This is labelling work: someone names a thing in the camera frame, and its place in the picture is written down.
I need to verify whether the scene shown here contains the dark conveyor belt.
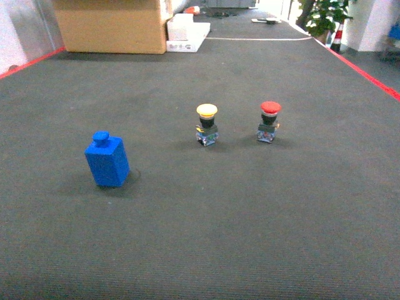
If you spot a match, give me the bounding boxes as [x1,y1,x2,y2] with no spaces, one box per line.
[0,12,400,300]

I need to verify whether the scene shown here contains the yellow mushroom push button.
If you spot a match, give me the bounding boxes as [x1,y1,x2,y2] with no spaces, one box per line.
[196,103,219,147]

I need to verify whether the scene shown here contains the red mushroom push button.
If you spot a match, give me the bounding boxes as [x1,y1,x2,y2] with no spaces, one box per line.
[256,101,282,143]

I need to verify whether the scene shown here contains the red white traffic cone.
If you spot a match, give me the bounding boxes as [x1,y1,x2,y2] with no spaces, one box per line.
[326,22,344,53]

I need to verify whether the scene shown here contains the green potted plant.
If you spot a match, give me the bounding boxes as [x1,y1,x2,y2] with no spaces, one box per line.
[296,0,352,38]

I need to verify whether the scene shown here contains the red conveyor side rail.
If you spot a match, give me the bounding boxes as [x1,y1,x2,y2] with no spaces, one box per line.
[314,38,400,101]

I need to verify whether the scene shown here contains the blue block part with knob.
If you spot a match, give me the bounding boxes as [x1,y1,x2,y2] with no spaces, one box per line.
[84,131,130,188]

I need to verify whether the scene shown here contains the large cardboard box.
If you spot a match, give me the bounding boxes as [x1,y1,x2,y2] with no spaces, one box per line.
[52,0,173,54]

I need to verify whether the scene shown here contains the white stacked boxes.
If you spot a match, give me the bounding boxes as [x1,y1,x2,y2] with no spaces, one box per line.
[166,14,211,53]

